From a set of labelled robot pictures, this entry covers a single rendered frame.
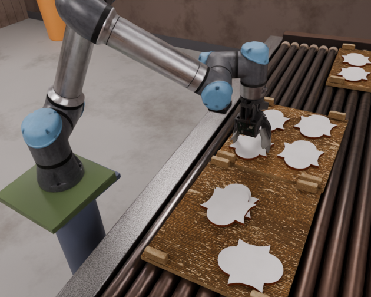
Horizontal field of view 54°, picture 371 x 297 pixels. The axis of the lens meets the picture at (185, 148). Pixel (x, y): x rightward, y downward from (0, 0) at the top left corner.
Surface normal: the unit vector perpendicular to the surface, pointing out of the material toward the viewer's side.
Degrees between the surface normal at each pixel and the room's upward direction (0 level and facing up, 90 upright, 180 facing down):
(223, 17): 90
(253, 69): 90
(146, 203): 0
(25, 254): 0
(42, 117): 11
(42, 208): 4
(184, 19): 90
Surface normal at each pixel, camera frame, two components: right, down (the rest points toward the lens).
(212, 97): -0.10, 0.66
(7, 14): 0.83, 0.29
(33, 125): -0.07, -0.66
